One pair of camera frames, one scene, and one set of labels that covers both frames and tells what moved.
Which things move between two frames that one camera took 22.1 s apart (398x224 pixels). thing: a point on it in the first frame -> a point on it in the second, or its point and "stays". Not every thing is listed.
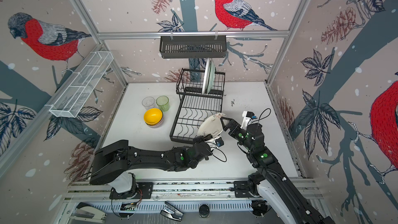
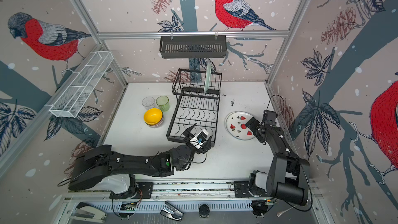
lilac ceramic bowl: [158, 124] stays
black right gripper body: [239, 133] -> [256, 126]
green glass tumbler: [162, 102] stays
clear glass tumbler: [148, 102] stays
